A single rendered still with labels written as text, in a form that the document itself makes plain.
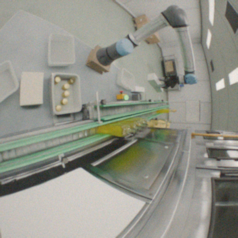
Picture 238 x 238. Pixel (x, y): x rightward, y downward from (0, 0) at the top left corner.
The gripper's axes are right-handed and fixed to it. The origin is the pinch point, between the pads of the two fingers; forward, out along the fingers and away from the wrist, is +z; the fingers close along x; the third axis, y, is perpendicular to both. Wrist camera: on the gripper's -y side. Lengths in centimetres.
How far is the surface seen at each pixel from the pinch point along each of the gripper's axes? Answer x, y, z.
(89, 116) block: 40, 45, 21
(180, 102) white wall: -169, -515, 32
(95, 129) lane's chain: 47, 39, 22
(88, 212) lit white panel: 69, 65, -11
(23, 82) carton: 33, 85, 27
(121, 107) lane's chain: 27.1, 18.2, 21.7
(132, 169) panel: 61, 42, -8
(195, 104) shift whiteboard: -158, -518, -62
